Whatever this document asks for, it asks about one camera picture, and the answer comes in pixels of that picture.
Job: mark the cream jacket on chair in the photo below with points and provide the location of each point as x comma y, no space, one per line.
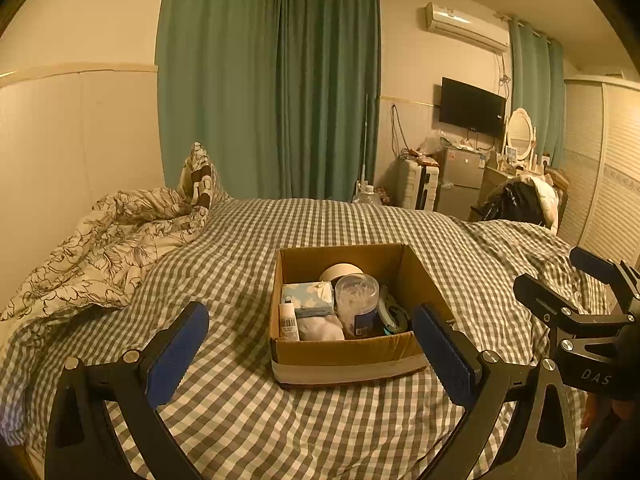
545,197

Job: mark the blue tissue pack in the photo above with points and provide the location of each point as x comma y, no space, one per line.
307,297

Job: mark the clear plastic water jug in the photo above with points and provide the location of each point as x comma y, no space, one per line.
368,195

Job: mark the pale green plastic clip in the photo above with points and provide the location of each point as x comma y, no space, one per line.
392,315

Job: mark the clear plastic jar blue label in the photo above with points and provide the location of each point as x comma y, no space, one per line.
357,305

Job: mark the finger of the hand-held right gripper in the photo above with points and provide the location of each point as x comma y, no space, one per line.
542,297
597,265

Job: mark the white air conditioner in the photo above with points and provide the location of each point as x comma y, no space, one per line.
465,25

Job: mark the patterned brown white pillow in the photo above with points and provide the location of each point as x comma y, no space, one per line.
200,177

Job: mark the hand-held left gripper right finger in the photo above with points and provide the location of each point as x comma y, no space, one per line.
445,355

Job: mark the grey checkered bed sheet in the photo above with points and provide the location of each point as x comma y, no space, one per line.
240,270

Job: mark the narrow green curtain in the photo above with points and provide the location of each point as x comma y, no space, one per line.
535,87

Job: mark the white mop pole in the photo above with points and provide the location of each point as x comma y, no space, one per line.
365,140

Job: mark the brown tape roll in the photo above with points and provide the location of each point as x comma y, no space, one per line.
337,272

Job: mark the clear plastic bag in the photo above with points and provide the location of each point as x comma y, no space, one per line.
432,145

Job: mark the white suitcase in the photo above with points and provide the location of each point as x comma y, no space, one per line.
417,185

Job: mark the wide green curtain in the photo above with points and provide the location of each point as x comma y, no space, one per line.
217,75

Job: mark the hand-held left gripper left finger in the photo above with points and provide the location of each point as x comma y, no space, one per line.
175,355

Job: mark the white oval vanity mirror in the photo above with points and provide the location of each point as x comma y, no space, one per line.
519,130

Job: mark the small white tube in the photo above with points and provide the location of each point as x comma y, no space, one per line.
288,322

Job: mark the black wall television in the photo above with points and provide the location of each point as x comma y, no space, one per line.
472,108

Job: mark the wooden dressing table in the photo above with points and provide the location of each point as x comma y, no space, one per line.
495,177

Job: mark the white louvered wardrobe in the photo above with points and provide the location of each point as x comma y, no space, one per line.
602,175

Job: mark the floral white duvet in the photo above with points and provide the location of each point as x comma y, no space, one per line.
95,255

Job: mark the cardboard box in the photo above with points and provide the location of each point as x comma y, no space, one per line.
345,360

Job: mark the black clothing pile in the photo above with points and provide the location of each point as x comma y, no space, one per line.
515,202

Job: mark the silver small fridge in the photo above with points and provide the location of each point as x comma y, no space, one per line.
460,177

